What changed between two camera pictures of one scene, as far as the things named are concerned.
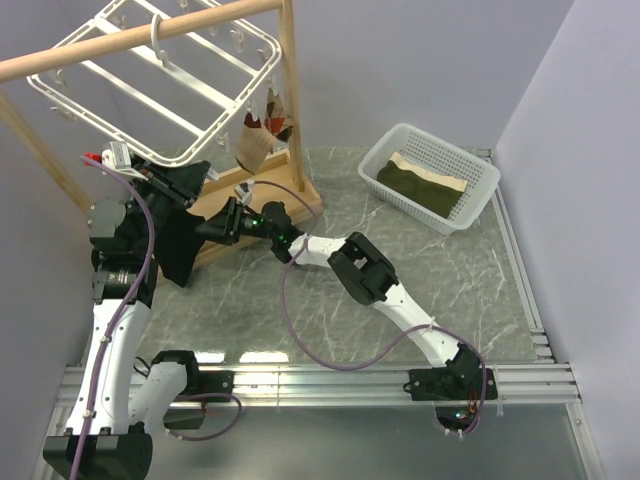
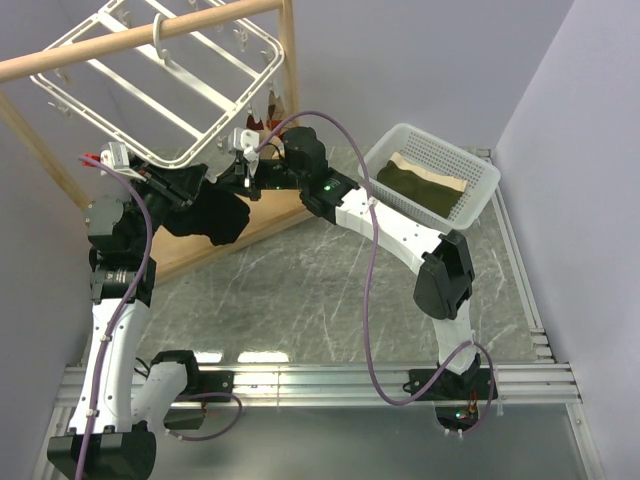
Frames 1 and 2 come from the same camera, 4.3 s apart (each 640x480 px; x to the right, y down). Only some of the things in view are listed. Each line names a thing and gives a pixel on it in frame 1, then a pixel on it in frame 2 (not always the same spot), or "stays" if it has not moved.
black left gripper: (180, 185) stays
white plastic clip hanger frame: (164, 99) stays
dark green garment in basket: (434, 195) stays
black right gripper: (224, 229) → (243, 180)
